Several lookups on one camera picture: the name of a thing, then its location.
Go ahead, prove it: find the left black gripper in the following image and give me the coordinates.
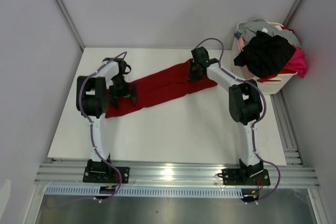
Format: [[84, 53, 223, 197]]
[[109, 74, 136, 109]]

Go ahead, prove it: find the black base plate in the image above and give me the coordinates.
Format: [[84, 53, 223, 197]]
[[82, 159, 130, 184], [216, 168, 271, 186]]

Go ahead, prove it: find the left aluminium corner post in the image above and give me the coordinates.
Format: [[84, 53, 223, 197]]
[[53, 0, 85, 51]]

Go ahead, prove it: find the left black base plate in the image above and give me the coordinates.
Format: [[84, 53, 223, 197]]
[[82, 159, 130, 184]]

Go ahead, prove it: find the grey garment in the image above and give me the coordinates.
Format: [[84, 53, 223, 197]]
[[234, 19, 302, 48]]

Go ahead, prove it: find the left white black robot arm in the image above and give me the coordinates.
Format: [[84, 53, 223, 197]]
[[76, 56, 137, 183]]

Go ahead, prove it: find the slotted cable duct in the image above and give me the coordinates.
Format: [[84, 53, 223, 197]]
[[44, 185, 243, 199]]

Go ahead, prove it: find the pink garment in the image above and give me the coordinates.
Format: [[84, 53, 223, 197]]
[[257, 45, 308, 83]]

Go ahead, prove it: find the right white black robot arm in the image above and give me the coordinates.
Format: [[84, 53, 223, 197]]
[[188, 47, 264, 184]]

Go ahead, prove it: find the red t shirt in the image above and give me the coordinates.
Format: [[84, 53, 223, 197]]
[[106, 60, 217, 119]]

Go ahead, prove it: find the black garment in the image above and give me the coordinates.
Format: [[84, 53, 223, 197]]
[[234, 31, 296, 78]]

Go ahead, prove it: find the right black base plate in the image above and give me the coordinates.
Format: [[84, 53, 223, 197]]
[[216, 168, 271, 186]]

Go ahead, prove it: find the aluminium mounting rail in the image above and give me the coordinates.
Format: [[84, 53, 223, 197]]
[[35, 159, 320, 189]]

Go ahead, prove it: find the white perforated laundry basket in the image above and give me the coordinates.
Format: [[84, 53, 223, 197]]
[[230, 32, 298, 95]]

